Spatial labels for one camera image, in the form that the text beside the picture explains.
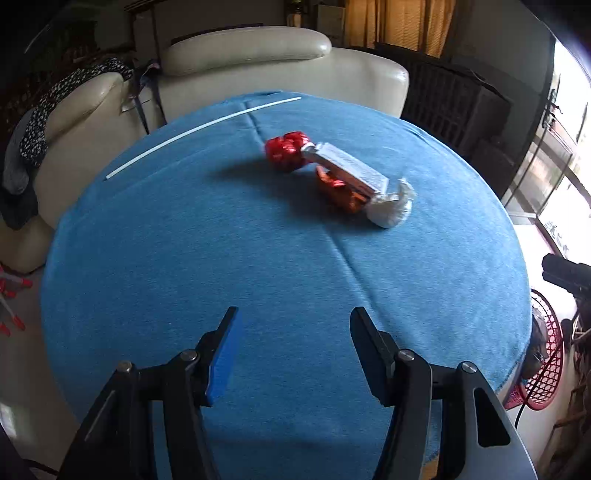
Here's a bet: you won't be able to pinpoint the thin white stick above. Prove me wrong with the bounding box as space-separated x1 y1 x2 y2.
105 96 303 181

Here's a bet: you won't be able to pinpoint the red and grey tool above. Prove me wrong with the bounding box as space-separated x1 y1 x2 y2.
0 263 33 337

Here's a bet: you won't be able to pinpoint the thin black cable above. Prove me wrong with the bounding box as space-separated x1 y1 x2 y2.
512 314 583 431

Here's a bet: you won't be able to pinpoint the orange curtains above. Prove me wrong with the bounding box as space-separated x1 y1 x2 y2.
344 0 458 58

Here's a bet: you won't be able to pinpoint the cream leather sofa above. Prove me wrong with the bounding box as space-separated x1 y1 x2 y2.
0 26 410 273

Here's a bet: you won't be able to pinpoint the dark garment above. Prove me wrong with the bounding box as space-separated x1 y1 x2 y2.
0 185 40 232

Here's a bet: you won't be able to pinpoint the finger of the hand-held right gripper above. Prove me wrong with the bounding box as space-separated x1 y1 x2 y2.
542 253 591 296

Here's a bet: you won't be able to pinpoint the black white dotted garment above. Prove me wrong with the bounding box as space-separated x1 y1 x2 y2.
18 58 134 169

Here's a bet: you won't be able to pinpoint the white cabinet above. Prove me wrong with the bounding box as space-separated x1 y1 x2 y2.
316 4 346 47

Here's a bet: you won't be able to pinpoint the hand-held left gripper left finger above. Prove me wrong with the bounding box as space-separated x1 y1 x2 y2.
58 306 243 480

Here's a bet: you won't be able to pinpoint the grey garment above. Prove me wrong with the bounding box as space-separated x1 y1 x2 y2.
2 108 40 195

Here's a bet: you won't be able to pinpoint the dark wooden crib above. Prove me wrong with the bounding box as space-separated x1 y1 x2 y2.
374 41 513 158

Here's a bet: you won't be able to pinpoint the white wrapper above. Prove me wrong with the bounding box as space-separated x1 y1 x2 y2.
367 178 415 229

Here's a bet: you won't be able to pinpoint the orange foil wrapper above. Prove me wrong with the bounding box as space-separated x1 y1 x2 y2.
315 165 372 213

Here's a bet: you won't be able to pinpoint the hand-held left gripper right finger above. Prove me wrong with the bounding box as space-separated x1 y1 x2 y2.
349 306 539 480

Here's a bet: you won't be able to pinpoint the black plastic bag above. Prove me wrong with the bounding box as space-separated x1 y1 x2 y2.
522 316 548 379

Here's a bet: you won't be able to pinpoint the silver rectangular bar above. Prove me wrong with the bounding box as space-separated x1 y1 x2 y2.
301 142 389 197

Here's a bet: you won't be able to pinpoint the red mesh basket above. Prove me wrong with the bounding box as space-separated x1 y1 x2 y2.
503 288 566 411

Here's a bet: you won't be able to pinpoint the blue tablecloth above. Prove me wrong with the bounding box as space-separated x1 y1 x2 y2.
41 91 533 464

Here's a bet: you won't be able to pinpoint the red foil wrapper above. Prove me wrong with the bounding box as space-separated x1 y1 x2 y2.
264 131 310 172

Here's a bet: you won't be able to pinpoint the dark blue strap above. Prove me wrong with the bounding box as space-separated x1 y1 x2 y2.
129 60 162 134

